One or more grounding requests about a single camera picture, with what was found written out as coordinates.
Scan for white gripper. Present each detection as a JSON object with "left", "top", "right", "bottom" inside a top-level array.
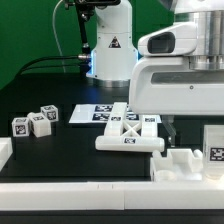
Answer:
[{"left": 129, "top": 57, "right": 224, "bottom": 147}]

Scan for white chair seat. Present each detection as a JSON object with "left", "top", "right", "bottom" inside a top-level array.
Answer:
[{"left": 150, "top": 148, "right": 203, "bottom": 182}]

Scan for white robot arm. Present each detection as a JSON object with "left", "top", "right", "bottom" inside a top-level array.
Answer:
[{"left": 129, "top": 0, "right": 224, "bottom": 115}]

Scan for white tag base sheet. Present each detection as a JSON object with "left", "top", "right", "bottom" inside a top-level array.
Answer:
[{"left": 68, "top": 103, "right": 163, "bottom": 125}]

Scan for white chair back frame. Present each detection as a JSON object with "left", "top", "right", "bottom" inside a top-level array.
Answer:
[{"left": 95, "top": 102, "right": 165, "bottom": 152}]

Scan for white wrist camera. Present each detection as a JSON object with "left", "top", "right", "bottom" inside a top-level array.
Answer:
[{"left": 138, "top": 22, "right": 197, "bottom": 57}]

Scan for black cables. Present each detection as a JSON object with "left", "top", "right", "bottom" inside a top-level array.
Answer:
[{"left": 14, "top": 54, "right": 92, "bottom": 78}]

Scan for grey thin cable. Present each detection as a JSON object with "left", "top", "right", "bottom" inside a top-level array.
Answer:
[{"left": 52, "top": 0, "right": 67, "bottom": 74}]

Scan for white left wall block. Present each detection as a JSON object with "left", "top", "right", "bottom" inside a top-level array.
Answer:
[{"left": 0, "top": 138, "right": 13, "bottom": 171}]

